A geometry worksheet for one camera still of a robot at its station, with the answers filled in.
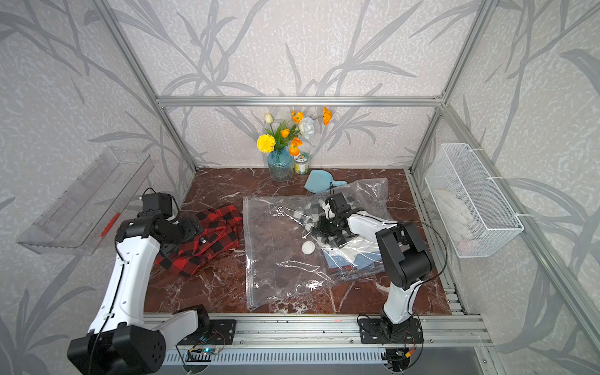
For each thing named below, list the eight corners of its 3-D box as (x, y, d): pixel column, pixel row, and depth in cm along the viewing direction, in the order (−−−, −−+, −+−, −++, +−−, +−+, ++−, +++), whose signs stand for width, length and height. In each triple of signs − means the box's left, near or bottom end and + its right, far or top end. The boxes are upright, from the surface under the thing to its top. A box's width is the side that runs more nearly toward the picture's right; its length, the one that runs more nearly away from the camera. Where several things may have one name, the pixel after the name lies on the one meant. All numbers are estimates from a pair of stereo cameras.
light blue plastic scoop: (305, 192, 114) (304, 189, 112) (305, 172, 122) (305, 169, 121) (346, 192, 114) (347, 189, 112) (344, 172, 122) (345, 169, 121)
